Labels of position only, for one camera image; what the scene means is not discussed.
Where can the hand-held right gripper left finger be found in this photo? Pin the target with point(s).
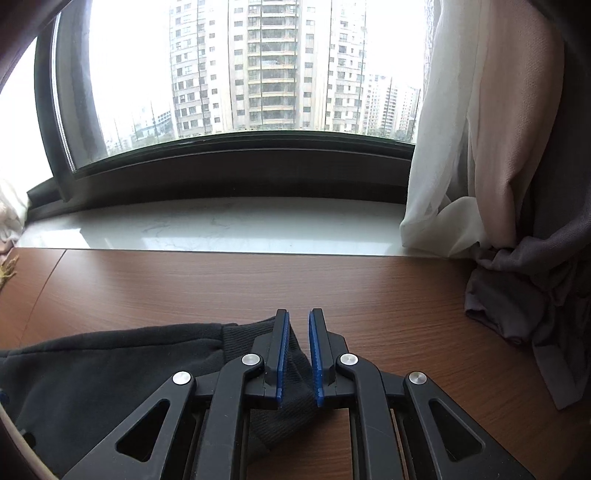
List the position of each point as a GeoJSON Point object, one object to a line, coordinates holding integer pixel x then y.
{"type": "Point", "coordinates": [282, 364]}

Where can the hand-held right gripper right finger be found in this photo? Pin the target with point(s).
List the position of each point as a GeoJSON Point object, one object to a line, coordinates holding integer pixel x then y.
{"type": "Point", "coordinates": [317, 364]}

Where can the dark grey pants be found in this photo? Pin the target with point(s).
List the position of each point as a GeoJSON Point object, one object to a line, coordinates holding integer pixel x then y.
{"type": "Point", "coordinates": [101, 383]}

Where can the white marble window sill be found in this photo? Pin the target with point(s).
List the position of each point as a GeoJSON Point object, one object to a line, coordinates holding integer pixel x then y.
{"type": "Point", "coordinates": [212, 226]}

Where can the white sheer curtain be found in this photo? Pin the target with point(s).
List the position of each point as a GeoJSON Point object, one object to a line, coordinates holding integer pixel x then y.
{"type": "Point", "coordinates": [438, 152]}

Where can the grey curtain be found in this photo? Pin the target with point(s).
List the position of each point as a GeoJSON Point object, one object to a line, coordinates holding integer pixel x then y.
{"type": "Point", "coordinates": [549, 277]}

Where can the beige curtain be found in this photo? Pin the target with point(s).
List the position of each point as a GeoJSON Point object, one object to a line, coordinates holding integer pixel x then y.
{"type": "Point", "coordinates": [501, 134]}

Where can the cream tasselled cloth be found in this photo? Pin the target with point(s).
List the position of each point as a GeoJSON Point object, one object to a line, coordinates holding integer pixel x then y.
{"type": "Point", "coordinates": [10, 221]}

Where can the dark window frame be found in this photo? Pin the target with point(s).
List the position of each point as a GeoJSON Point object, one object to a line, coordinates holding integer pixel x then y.
{"type": "Point", "coordinates": [221, 157]}

